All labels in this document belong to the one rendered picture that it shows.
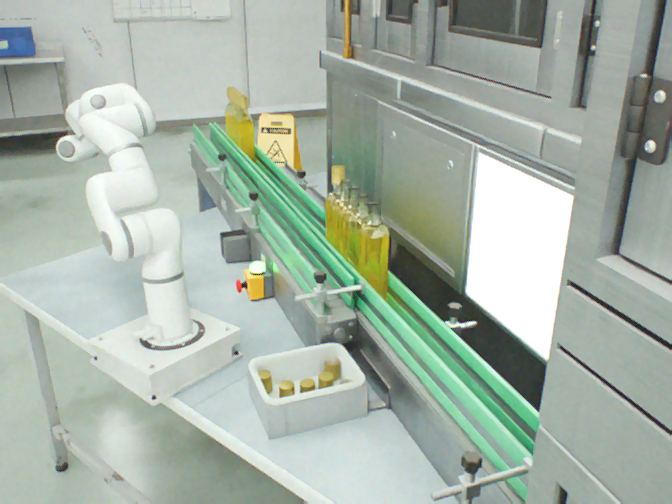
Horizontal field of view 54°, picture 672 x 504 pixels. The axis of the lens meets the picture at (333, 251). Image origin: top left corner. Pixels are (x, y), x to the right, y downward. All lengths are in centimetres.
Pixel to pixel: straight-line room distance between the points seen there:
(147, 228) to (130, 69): 587
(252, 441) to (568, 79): 91
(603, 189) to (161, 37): 689
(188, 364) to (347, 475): 47
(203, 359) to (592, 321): 114
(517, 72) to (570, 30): 18
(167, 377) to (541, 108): 96
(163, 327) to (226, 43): 602
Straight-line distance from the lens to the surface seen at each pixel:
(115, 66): 731
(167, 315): 158
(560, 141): 115
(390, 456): 137
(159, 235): 150
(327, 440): 140
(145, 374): 151
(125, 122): 166
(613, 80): 54
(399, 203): 169
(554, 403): 66
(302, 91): 773
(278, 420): 139
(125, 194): 152
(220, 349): 161
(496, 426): 113
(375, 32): 186
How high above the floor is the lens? 165
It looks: 24 degrees down
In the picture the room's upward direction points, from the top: straight up
